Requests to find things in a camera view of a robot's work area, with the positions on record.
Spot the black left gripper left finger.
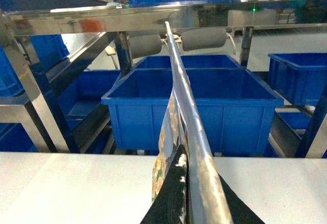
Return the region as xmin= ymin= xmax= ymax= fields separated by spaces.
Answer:
xmin=141 ymin=145 xmax=188 ymax=223

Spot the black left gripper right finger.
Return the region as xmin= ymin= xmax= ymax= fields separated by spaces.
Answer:
xmin=218 ymin=175 xmax=264 ymax=223

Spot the flower gift bag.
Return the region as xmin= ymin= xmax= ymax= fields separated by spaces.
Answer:
xmin=152 ymin=21 xmax=219 ymax=223

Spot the large blue bin behind table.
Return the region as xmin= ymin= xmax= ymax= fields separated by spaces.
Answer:
xmin=102 ymin=68 xmax=284 ymax=154

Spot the blue bin on right rollers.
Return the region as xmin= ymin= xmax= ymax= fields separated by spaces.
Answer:
xmin=268 ymin=53 xmax=326 ymax=106

